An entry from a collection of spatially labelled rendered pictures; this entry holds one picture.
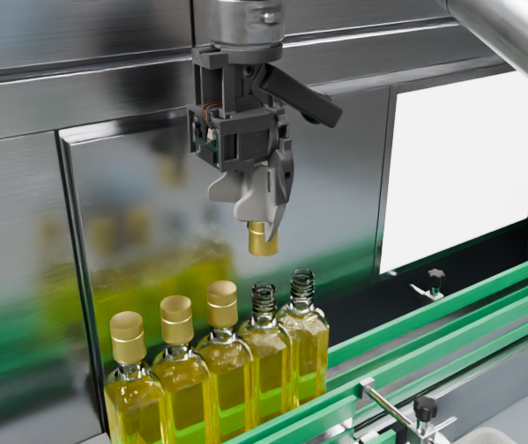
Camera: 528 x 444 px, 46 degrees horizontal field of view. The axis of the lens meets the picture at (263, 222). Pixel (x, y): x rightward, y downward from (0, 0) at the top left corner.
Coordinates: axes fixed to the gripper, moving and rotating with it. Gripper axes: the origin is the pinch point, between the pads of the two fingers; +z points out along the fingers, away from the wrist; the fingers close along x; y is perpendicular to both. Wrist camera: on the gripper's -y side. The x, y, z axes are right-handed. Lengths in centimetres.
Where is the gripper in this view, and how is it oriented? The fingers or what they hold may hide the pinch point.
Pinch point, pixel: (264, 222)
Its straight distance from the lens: 69.9
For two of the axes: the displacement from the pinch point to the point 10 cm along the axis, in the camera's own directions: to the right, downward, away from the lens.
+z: -0.1, 9.0, 4.4
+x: 5.3, 3.8, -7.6
